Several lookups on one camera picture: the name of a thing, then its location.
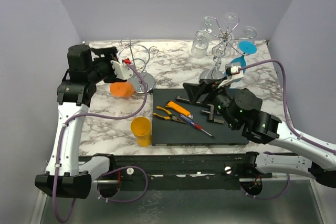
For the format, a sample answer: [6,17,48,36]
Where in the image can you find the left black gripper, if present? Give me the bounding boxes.
[88,47,120,84]

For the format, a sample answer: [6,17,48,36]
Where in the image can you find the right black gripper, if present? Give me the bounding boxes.
[183,76,238,129]

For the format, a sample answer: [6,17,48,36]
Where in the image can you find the orange plastic goblet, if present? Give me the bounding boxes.
[110,81,135,98]

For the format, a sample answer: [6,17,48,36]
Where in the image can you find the small chrome wire rack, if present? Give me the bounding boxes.
[118,38,156,93]

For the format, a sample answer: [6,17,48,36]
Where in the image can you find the blue plastic goblet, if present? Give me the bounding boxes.
[231,40,257,67]

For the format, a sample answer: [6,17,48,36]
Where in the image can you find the clear tumbler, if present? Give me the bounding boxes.
[243,26,257,44]

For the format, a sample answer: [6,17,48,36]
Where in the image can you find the small clear wine glass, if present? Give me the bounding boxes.
[209,44,230,79]

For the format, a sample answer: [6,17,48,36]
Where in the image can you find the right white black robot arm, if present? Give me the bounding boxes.
[183,80,335,188]

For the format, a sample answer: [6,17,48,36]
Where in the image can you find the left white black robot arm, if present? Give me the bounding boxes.
[35,44,118,199]

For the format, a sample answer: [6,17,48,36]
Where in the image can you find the tall chrome wine glass rack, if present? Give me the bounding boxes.
[191,13,257,81]

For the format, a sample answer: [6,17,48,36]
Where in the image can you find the yellow utility knife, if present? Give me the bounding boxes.
[165,101,193,119]

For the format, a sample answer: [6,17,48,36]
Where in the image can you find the red blue screwdriver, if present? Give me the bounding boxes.
[179,114,214,138]

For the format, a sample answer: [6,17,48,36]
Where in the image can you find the dark grey tray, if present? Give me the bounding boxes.
[152,89,249,146]

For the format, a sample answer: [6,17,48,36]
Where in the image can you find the yellow plastic cup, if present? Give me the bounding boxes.
[131,116,152,147]

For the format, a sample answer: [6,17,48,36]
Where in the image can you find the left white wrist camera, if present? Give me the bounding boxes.
[110,60,133,80]

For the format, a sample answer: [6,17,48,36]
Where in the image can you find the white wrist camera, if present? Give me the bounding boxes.
[110,60,133,80]
[218,63,244,88]

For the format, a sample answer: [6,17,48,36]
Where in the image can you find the long black metal bracket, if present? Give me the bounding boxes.
[175,95,225,124]

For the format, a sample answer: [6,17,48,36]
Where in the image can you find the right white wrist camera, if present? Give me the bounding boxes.
[218,63,244,88]

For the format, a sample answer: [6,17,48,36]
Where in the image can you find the yellow handled pliers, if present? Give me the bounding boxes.
[153,106,186,124]

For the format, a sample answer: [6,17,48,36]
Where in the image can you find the aluminium frame rail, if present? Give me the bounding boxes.
[41,158,320,183]

